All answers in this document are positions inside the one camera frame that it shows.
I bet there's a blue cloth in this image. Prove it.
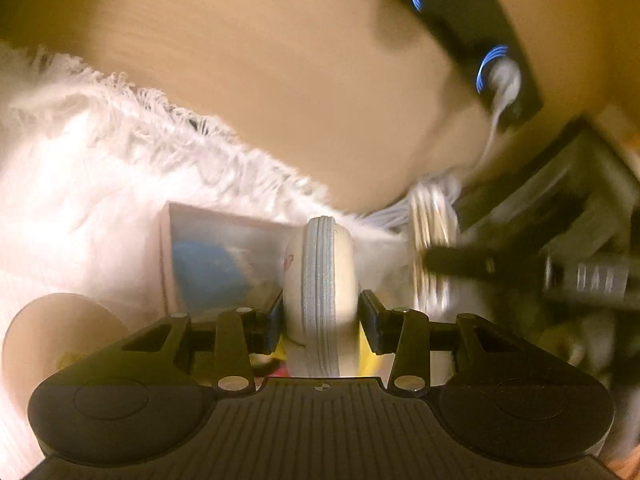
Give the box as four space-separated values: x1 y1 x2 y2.
172 240 253 306

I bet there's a glass jar with wooden lid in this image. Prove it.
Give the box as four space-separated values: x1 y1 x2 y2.
1 292 132 401

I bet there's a pink box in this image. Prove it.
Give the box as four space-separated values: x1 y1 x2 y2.
159 201 311 318

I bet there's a black power strip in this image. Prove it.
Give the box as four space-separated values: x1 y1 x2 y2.
357 0 545 133

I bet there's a white cable with plug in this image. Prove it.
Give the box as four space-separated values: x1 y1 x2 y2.
364 57 523 235

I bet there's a white fringed blanket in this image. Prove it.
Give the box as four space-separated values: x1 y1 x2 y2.
0 42 416 461

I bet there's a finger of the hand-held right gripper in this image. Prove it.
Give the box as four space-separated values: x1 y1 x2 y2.
424 244 501 282

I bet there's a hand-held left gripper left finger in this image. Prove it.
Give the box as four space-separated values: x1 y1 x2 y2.
122 290 286 394

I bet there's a white grey soft toy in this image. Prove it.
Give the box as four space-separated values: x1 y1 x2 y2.
281 216 362 378

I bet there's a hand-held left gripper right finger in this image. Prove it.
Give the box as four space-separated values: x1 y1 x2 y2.
359 289 522 394

